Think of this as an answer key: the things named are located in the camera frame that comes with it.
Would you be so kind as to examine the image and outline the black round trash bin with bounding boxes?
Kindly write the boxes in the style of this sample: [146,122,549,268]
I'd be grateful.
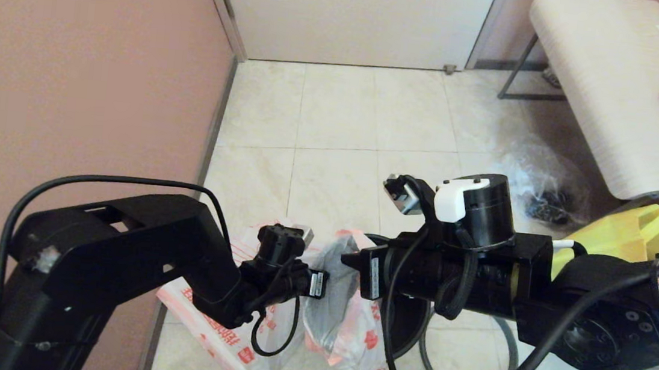
[349,233,439,364]

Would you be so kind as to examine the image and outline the clear plastic bag dark contents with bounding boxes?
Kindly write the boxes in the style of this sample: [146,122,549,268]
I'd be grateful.
[495,138,596,230]

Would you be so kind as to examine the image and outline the white door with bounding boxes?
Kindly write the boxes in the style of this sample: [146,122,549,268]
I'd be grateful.
[206,0,499,83]

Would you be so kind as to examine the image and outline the yellow fabric bag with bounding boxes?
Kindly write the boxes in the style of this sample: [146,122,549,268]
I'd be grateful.
[550,195,659,290]

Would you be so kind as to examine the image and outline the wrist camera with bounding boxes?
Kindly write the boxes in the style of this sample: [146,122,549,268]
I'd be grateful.
[254,220,315,268]
[380,172,425,217]

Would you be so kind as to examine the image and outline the beige table with metal legs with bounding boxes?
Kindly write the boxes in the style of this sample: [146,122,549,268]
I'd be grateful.
[490,0,659,203]

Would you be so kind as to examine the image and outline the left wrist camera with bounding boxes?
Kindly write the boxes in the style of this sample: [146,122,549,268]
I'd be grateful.
[254,220,315,268]

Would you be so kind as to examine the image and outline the thin black left camera cable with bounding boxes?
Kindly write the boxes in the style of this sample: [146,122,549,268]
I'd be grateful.
[249,292,302,360]

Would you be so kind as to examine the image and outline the grey bin retaining ring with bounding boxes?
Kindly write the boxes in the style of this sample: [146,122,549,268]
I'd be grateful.
[416,309,524,370]

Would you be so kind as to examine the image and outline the used white red liner bag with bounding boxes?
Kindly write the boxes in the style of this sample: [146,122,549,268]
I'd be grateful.
[297,226,398,370]

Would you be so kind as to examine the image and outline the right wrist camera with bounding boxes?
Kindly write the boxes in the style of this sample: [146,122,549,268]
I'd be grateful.
[380,172,425,217]

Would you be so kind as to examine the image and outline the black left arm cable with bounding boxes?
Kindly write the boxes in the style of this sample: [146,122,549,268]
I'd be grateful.
[0,165,239,345]

